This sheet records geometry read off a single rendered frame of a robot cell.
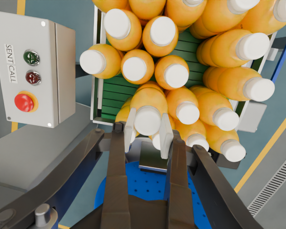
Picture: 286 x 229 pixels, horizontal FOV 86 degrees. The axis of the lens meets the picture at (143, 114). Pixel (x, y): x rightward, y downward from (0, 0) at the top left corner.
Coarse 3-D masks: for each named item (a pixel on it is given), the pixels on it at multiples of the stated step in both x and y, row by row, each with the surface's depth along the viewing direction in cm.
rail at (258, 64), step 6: (270, 36) 35; (270, 42) 35; (270, 48) 36; (258, 60) 38; (264, 60) 36; (252, 66) 40; (258, 66) 37; (258, 72) 37; (240, 102) 42; (246, 102) 40; (240, 108) 42; (240, 114) 41; (240, 120) 42
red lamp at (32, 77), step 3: (30, 72) 27; (33, 72) 28; (27, 75) 27; (30, 75) 27; (33, 75) 27; (36, 75) 28; (27, 78) 27; (30, 78) 27; (33, 78) 27; (36, 78) 28; (27, 81) 28; (30, 81) 27; (33, 81) 27; (36, 81) 28
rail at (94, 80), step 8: (96, 8) 34; (96, 16) 35; (96, 24) 36; (96, 32) 36; (96, 40) 37; (96, 80) 41; (96, 88) 42; (96, 96) 44; (96, 104) 45; (96, 112) 46
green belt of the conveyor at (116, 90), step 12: (180, 36) 43; (192, 36) 43; (144, 48) 44; (180, 48) 44; (192, 48) 44; (156, 60) 45; (192, 60) 45; (192, 72) 46; (108, 84) 48; (120, 84) 48; (132, 84) 48; (192, 84) 47; (108, 96) 50; (120, 96) 49; (108, 108) 51; (120, 108) 51
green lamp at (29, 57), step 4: (28, 52) 26; (32, 52) 26; (24, 56) 26; (28, 56) 26; (32, 56) 26; (36, 56) 27; (28, 60) 26; (32, 60) 26; (36, 60) 27; (32, 64) 27
